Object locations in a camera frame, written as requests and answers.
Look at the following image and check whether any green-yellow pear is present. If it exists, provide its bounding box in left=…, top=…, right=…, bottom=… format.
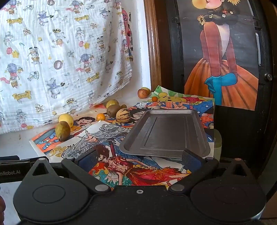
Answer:
left=55, top=121, right=70, bottom=142

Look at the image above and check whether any yellow lemon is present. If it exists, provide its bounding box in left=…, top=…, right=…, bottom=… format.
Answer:
left=58, top=113, right=74, bottom=128

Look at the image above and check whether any small orange kumquat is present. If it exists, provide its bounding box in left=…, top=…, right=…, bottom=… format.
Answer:
left=96, top=113, right=106, bottom=121

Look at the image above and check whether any brown kiwi with sticker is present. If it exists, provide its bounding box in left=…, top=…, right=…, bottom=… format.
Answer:
left=107, top=105, right=121, bottom=117

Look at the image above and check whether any striped pepino melon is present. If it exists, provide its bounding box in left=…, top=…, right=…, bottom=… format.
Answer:
left=116, top=108, right=131, bottom=123

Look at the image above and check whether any yellow-green guava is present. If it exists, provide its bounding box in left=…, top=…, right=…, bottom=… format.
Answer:
left=106, top=99, right=119, bottom=108

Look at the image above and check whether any person's left hand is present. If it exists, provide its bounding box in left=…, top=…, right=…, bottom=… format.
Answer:
left=0, top=196, right=6, bottom=224

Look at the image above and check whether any red dragon girl drawing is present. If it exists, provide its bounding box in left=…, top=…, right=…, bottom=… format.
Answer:
left=89, top=144, right=191, bottom=187

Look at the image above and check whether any two boys drawing paper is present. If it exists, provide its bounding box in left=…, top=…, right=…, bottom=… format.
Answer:
left=29, top=103, right=122, bottom=152

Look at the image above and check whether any grey hair character drawing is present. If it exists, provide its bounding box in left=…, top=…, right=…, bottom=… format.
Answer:
left=46, top=121, right=130, bottom=162

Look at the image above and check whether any grey metal baking tray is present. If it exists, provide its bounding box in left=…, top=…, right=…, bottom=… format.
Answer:
left=119, top=109, right=211, bottom=158

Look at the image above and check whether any black appliance door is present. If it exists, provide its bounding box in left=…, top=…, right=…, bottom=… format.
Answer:
left=165, top=0, right=277, bottom=195

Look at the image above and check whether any winnie bear drawing paper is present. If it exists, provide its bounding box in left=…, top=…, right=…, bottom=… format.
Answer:
left=148, top=86, right=215, bottom=105

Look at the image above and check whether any yellow fruit behind apple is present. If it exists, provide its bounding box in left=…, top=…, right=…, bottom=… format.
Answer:
left=142, top=87, right=151, bottom=95

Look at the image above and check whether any red apple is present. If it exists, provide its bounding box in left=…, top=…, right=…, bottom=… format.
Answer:
left=137, top=89, right=149, bottom=99

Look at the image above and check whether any white cartoon print cloth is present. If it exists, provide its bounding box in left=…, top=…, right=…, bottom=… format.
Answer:
left=1, top=0, right=132, bottom=134

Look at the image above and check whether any girl in orange dress poster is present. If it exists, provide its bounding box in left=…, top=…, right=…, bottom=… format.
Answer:
left=177, top=1, right=259, bottom=110

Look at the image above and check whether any brown wooden frame post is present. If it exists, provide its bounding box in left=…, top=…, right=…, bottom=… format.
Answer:
left=144, top=0, right=162, bottom=91

